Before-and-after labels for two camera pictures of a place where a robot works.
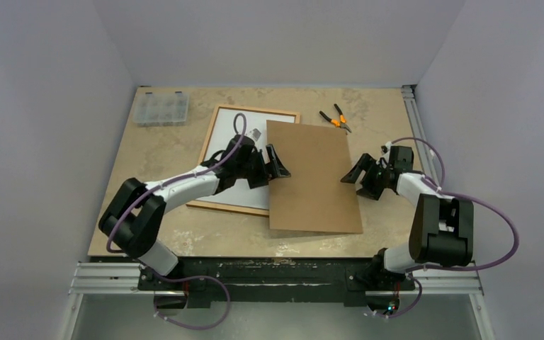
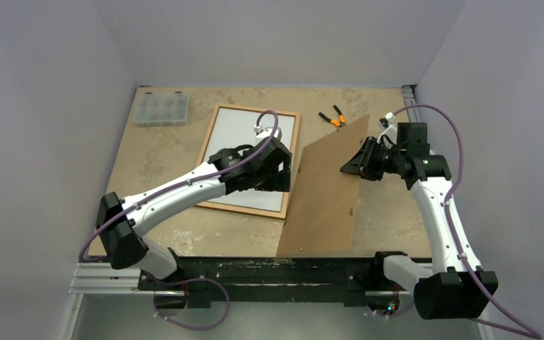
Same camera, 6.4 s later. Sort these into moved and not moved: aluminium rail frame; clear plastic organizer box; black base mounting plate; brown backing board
Moved: brown backing board
Not moved: black base mounting plate; aluminium rail frame; clear plastic organizer box
